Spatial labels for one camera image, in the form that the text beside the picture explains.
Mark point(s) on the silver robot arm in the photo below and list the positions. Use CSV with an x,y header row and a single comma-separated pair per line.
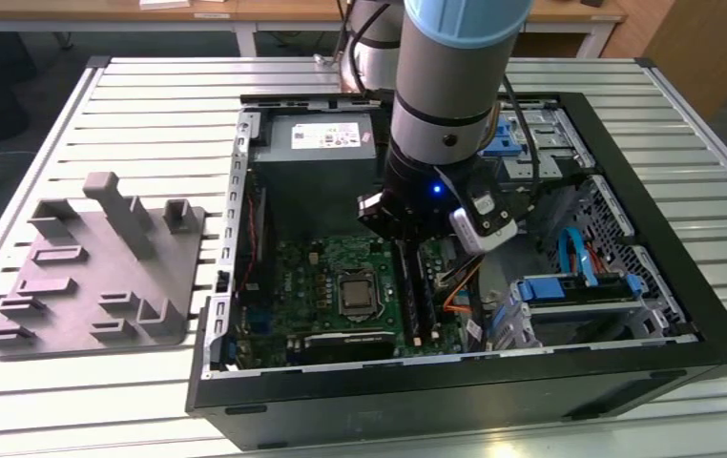
x,y
457,71

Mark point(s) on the CPU socket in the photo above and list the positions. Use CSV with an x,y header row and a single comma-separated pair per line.
x,y
358,273

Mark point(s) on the grey power supply unit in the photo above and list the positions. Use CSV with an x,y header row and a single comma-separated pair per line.
x,y
312,191

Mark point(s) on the silver CPU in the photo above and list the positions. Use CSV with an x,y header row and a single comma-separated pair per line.
x,y
357,293

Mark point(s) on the blue plastic drive latch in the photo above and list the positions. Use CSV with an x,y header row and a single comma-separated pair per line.
x,y
502,143

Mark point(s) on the green motherboard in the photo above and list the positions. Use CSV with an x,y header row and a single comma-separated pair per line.
x,y
292,267

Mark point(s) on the hard disk in blue carrier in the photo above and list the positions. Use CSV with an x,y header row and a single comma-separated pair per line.
x,y
537,290

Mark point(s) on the metal drive cage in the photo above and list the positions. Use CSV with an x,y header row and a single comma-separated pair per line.
x,y
560,138

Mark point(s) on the black graphics card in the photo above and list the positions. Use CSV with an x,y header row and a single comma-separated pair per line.
x,y
349,346

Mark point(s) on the blue expansion slot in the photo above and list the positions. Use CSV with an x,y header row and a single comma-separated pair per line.
x,y
260,324

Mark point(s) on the metal disk bay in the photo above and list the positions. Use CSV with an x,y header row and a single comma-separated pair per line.
x,y
585,309

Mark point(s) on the black PC case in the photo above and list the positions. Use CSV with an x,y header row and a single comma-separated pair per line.
x,y
464,396

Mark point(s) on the grey parts rack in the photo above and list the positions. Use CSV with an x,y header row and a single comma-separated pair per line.
x,y
101,267

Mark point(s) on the wooden cabinet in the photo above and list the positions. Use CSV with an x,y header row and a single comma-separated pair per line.
x,y
706,47

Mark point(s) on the white box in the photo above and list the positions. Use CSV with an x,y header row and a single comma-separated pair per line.
x,y
165,3

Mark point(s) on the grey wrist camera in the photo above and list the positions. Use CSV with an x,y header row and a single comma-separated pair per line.
x,y
466,234

